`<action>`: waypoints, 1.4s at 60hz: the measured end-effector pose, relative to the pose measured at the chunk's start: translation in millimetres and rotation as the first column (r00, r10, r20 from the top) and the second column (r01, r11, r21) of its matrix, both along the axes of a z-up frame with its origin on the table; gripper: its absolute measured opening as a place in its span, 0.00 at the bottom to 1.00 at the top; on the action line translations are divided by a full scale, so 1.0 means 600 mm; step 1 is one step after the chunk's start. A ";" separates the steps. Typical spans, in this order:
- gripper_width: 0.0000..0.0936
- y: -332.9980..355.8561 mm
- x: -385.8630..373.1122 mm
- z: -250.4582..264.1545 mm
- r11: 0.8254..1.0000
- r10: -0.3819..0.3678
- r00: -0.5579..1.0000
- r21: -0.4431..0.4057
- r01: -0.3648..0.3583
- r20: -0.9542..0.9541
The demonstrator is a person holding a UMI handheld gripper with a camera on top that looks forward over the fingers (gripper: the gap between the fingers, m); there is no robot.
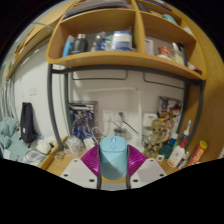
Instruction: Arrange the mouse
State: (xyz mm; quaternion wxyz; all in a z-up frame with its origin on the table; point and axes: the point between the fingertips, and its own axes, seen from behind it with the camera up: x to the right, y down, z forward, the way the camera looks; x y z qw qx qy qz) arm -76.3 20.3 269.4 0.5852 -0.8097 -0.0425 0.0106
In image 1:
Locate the clear plastic wrapper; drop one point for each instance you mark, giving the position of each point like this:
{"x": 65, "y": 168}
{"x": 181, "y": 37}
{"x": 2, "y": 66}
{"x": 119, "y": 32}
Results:
{"x": 73, "y": 143}

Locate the dark green pouch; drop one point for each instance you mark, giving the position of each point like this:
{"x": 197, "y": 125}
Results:
{"x": 165, "y": 151}

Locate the small white box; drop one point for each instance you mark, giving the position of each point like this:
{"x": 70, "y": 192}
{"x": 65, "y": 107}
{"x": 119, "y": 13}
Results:
{"x": 150, "y": 119}

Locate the wooden shelf unit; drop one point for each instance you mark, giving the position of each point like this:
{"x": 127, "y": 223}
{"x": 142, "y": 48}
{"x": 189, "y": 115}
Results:
{"x": 116, "y": 59}

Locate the small white cube clock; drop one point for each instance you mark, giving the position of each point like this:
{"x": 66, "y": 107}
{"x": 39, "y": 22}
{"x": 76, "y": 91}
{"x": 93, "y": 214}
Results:
{"x": 160, "y": 157}

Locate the light blue computer mouse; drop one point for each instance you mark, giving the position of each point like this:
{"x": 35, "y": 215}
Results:
{"x": 113, "y": 156}

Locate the grey metal shelf frame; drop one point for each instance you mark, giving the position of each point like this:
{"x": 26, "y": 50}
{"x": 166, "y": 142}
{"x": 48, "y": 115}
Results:
{"x": 51, "y": 100}

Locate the white crumpled plastic bag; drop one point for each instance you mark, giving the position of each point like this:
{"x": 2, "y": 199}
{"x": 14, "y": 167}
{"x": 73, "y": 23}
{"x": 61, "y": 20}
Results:
{"x": 43, "y": 146}

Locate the red yellow snack canister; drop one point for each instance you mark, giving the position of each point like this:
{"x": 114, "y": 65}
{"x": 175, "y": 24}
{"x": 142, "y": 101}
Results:
{"x": 197, "y": 153}

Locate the dark metal tumbler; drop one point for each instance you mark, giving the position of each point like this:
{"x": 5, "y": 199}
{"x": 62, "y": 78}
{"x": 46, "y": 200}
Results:
{"x": 120, "y": 132}

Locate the white wall socket panel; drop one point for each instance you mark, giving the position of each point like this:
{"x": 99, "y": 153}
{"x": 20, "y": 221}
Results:
{"x": 108, "y": 116}

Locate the light blue quilt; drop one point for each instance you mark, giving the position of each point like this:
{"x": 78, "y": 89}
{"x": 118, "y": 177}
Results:
{"x": 8, "y": 133}

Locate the black backpack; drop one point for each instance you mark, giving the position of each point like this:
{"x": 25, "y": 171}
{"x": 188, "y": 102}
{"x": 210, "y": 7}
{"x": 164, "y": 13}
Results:
{"x": 27, "y": 121}

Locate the checkered bed sheet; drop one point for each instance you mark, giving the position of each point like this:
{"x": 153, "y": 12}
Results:
{"x": 33, "y": 156}

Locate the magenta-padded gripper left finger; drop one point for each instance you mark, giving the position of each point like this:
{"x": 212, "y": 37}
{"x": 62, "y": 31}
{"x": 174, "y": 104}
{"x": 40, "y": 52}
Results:
{"x": 78, "y": 171}

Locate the colourful print box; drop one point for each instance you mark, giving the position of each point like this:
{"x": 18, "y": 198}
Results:
{"x": 168, "y": 106}

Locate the white red-capped lotion bottle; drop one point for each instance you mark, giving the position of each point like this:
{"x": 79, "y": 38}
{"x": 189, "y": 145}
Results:
{"x": 176, "y": 155}

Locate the tall white blue-tipped bottle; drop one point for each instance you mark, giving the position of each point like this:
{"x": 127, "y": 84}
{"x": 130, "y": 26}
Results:
{"x": 187, "y": 133}

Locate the white charger block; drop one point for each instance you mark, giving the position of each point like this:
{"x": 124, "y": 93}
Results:
{"x": 89, "y": 143}

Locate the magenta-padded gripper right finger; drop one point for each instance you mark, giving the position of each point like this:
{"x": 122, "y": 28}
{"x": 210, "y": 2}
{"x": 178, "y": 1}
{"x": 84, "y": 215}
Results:
{"x": 148, "y": 171}

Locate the blue bottle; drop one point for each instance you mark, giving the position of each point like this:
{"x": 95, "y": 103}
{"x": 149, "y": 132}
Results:
{"x": 173, "y": 140}

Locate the brown tree creature figurine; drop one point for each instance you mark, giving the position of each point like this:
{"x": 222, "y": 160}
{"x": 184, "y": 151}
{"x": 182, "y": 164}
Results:
{"x": 156, "y": 133}

